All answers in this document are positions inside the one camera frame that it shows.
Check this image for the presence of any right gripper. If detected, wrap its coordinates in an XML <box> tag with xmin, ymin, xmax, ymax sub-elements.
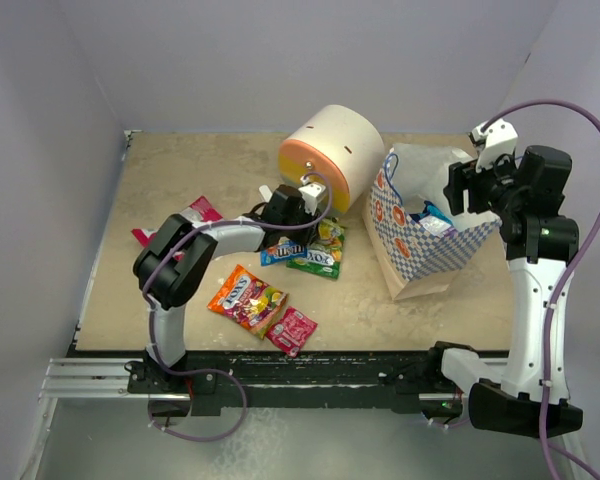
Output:
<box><xmin>445</xmin><ymin>147</ymin><xmax>525</xmax><ymax>218</ymax></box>

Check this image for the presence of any large blue snack bag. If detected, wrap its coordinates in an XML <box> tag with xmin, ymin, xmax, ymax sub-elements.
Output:
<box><xmin>410</xmin><ymin>200</ymin><xmax>453</xmax><ymax>225</ymax></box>

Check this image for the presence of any purple snack bag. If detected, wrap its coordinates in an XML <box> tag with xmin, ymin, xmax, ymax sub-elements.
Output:
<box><xmin>419</xmin><ymin>216</ymin><xmax>456</xmax><ymax>237</ymax></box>

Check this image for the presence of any blue m&m's packet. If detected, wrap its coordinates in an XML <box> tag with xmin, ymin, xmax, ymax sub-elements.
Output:
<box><xmin>260</xmin><ymin>240</ymin><xmax>307</xmax><ymax>266</ymax></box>

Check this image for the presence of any checkered paper bag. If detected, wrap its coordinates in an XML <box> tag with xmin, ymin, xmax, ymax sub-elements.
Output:
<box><xmin>363</xmin><ymin>143</ymin><xmax>501</xmax><ymax>301</ymax></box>

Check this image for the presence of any pink snack bag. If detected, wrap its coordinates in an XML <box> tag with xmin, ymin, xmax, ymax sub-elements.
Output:
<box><xmin>131</xmin><ymin>195</ymin><xmax>224</xmax><ymax>248</ymax></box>

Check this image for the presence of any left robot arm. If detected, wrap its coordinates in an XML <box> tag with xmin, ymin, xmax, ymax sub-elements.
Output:
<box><xmin>132</xmin><ymin>179</ymin><xmax>333</xmax><ymax>392</ymax></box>

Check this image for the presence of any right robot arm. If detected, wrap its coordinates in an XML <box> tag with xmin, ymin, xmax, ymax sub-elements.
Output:
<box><xmin>423</xmin><ymin>145</ymin><xmax>583</xmax><ymax>438</ymax></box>

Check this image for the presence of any green Fox's candy bag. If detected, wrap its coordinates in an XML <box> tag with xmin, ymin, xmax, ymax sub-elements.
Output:
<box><xmin>286</xmin><ymin>218</ymin><xmax>345</xmax><ymax>280</ymax></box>

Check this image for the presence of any orange Fox's candy bag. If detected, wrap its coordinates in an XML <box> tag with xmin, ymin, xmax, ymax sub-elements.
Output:
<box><xmin>207</xmin><ymin>265</ymin><xmax>288</xmax><ymax>339</ymax></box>

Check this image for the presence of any small white plastic bar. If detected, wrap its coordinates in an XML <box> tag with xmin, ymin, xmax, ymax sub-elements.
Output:
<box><xmin>258</xmin><ymin>185</ymin><xmax>273</xmax><ymax>202</ymax></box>

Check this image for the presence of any round mini drawer cabinet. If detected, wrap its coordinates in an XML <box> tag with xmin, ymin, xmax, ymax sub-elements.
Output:
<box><xmin>278</xmin><ymin>105</ymin><xmax>385</xmax><ymax>217</ymax></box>

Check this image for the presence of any small pink candy packet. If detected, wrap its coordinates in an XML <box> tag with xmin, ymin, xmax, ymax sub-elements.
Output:
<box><xmin>265</xmin><ymin>307</ymin><xmax>318</xmax><ymax>358</ymax></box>

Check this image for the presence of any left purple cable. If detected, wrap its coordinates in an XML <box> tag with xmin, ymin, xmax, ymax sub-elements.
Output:
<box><xmin>139</xmin><ymin>171</ymin><xmax>334</xmax><ymax>442</ymax></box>

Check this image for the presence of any purple cable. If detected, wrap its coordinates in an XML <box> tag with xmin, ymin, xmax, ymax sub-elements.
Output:
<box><xmin>139</xmin><ymin>171</ymin><xmax>334</xmax><ymax>442</ymax></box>
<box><xmin>427</xmin><ymin>99</ymin><xmax>600</xmax><ymax>480</ymax></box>

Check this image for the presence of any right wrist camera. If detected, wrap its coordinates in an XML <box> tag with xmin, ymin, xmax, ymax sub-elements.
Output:
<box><xmin>469</xmin><ymin>119</ymin><xmax>518</xmax><ymax>173</ymax></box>

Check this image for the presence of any black table front rail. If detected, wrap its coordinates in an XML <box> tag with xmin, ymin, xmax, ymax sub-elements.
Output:
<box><xmin>124</xmin><ymin>349</ymin><xmax>466</xmax><ymax>420</ymax></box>

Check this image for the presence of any aluminium frame rail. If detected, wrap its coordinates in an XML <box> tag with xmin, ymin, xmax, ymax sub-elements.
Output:
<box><xmin>38</xmin><ymin>357</ymin><xmax>136</xmax><ymax>400</ymax></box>

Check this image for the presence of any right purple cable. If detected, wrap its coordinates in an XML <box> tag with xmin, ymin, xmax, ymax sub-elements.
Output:
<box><xmin>427</xmin><ymin>99</ymin><xmax>600</xmax><ymax>480</ymax></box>

